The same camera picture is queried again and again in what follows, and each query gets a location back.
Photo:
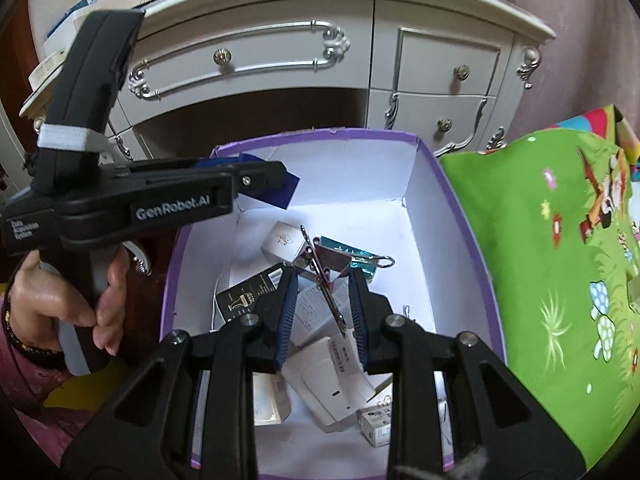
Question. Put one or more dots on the small pale box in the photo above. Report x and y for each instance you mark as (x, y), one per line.
(270, 402)

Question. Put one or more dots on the white ornate dresser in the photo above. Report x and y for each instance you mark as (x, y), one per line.
(250, 10)

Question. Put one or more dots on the plain fabric curtain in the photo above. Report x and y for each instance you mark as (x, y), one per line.
(575, 35)

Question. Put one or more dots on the white cube box with logo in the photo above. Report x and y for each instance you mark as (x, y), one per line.
(280, 240)

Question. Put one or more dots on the cartoon printed blanket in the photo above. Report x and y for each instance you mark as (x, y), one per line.
(525, 260)

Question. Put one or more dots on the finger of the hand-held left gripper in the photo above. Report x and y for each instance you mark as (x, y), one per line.
(250, 175)

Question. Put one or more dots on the white barcode medicine box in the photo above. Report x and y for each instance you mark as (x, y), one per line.
(312, 315)

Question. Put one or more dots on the white blue paper box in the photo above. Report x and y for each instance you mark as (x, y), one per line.
(70, 20)

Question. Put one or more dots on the black box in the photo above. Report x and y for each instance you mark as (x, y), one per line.
(245, 300)

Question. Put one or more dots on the person's left hand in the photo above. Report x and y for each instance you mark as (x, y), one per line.
(35, 300)

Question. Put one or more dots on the white green small box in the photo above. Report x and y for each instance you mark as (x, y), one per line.
(375, 427)

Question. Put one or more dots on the metal binder clip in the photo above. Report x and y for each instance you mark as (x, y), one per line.
(320, 265)

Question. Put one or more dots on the wide white dresser drawer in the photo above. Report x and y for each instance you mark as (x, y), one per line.
(250, 70)

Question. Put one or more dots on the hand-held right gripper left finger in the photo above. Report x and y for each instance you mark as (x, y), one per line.
(287, 325)

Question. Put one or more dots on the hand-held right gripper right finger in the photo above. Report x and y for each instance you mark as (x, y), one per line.
(359, 330)

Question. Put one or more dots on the person's left forearm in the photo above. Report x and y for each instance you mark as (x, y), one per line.
(20, 365)

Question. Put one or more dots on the teal box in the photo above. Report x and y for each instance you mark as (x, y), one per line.
(362, 255)

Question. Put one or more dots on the small white dresser drawer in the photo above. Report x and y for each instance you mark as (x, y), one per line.
(440, 55)
(425, 115)

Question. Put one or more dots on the pink patterned clothing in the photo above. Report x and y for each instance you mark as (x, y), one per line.
(55, 435)

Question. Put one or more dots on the white flat labelled box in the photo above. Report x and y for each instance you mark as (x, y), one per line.
(320, 390)

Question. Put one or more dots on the brass drawer knob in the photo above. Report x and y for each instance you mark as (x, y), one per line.
(444, 124)
(222, 55)
(462, 72)

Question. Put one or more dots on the purple storage box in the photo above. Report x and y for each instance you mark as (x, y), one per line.
(350, 180)

